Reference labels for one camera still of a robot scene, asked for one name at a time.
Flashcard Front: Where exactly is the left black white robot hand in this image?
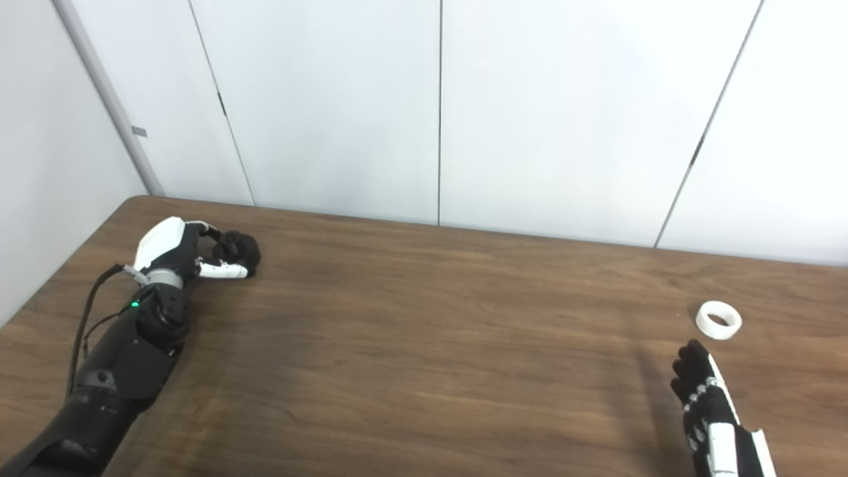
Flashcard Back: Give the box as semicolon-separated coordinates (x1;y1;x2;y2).
132;217;256;289

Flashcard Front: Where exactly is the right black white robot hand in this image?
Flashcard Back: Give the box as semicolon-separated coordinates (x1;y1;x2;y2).
670;339;777;477

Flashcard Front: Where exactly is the round black part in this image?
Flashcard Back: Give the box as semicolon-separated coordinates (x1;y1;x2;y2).
212;230;262;276

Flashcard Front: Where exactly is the white ring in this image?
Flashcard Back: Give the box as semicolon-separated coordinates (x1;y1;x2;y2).
695;300;743;341

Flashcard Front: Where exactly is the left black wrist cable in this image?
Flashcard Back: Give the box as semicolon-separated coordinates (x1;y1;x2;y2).
66;264;143;398

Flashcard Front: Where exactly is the grey wall corner trim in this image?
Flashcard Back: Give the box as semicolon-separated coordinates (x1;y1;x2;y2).
52;0;165;197

